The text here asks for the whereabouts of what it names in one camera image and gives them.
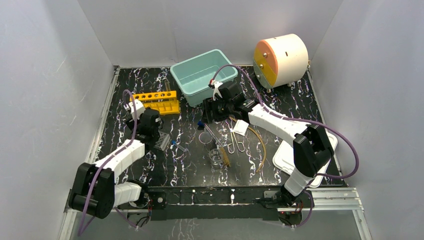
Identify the brown test tube brush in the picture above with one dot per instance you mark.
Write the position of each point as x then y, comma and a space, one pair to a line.
225, 158

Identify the yellow test tube rack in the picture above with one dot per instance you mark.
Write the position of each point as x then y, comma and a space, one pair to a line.
165, 102

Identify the clear plastic well rack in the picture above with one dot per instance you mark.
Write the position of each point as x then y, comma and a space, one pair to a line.
163, 142

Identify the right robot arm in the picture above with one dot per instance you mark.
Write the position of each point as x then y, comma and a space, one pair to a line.
310, 144

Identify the white paper packet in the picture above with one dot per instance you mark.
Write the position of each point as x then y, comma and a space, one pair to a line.
240, 127

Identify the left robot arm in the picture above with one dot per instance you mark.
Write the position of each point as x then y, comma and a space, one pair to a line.
95, 190

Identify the glass beaker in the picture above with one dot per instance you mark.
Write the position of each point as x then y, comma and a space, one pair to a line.
216, 158

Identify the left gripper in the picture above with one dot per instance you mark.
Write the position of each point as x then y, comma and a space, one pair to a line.
155, 133

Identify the amber rubber tubing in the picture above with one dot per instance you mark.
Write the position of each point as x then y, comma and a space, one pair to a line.
263, 147

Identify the white cylindrical drawer cabinet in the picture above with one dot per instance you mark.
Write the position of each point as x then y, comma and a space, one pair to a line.
280, 60

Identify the teal plastic bin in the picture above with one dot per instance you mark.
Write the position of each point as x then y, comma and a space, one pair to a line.
194, 74

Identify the white plastic bin lid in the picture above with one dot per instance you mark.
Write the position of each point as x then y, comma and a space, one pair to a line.
283, 159

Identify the clear plastic funnel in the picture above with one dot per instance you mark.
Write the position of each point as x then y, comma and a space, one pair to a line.
210, 141

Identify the amber glass test tube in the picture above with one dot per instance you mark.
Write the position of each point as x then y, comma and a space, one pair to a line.
167, 85

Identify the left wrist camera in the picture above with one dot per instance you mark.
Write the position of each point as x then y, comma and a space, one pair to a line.
136, 108

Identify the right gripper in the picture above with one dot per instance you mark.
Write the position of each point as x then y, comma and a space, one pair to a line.
208, 105

